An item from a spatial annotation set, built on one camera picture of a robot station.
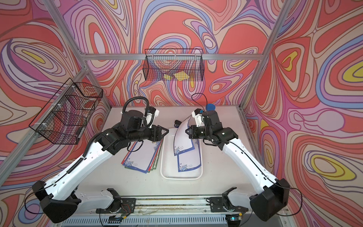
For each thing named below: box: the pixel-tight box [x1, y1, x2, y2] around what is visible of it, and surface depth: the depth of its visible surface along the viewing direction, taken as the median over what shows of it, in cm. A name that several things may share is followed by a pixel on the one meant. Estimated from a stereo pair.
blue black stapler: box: [173, 119, 182, 129], surface depth 107 cm
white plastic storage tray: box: [160, 127, 204, 181], surface depth 86 cm
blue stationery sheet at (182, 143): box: [173, 114, 195, 157], surface depth 79 cm
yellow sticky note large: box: [174, 70, 190, 81], surface depth 92 cm
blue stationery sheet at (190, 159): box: [176, 138, 202, 173], surface depth 88 cm
